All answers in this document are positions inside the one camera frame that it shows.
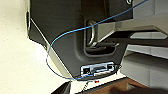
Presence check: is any stainless steel dishwasher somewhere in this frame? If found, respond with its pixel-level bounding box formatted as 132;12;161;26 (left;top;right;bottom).
118;0;168;88

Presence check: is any blue cable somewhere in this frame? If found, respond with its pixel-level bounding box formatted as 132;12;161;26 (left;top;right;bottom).
44;0;149;81

